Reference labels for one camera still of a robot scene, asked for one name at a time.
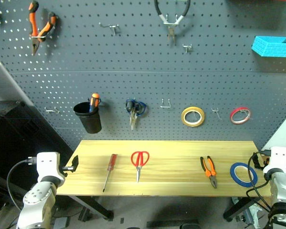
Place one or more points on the yellow tape roll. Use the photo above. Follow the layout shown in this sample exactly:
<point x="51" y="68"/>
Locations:
<point x="184" y="119"/>

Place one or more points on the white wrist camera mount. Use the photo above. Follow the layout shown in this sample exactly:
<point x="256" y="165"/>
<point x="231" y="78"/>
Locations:
<point x="277" y="159"/>
<point x="47" y="164"/>

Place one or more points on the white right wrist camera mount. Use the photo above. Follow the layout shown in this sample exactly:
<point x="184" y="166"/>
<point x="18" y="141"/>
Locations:
<point x="277" y="159"/>

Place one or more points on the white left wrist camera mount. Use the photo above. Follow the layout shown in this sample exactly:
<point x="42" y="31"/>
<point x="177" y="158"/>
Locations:
<point x="47" y="164"/>

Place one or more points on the orange black combination pliers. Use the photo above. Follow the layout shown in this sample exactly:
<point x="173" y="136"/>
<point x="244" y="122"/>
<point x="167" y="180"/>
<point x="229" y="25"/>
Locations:
<point x="211" y="173"/>

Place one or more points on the silver pegboard hook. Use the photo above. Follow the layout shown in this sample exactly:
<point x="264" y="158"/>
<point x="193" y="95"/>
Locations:
<point x="51" y="110"/>
<point x="216" y="111"/>
<point x="187" y="47"/>
<point x="165" y="106"/>
<point x="38" y="36"/>
<point x="113" y="26"/>

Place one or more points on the black table leg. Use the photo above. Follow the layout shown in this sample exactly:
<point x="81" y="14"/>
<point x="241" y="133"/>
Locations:
<point x="239" y="208"/>
<point x="93" y="206"/>

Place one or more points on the blue tape roll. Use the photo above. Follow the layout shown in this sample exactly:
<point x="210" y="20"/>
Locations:
<point x="233" y="175"/>

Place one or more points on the black plastic cup holder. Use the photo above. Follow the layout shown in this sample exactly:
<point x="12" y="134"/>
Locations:
<point x="88" y="120"/>

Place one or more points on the red tape roll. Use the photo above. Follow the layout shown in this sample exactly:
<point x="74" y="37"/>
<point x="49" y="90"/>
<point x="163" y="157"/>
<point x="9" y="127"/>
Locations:
<point x="233" y="119"/>

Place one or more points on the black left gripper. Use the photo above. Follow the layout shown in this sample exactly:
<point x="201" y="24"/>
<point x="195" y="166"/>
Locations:
<point x="68" y="169"/>

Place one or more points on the grey pegboard tool wall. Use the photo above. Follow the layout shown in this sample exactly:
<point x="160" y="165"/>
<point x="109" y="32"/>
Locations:
<point x="143" y="78"/>

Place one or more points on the orange black long nose pliers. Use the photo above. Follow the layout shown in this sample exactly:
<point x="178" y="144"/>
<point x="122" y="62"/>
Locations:
<point x="33" y="26"/>

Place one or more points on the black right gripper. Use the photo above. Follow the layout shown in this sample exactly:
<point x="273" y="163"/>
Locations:
<point x="264" y="162"/>

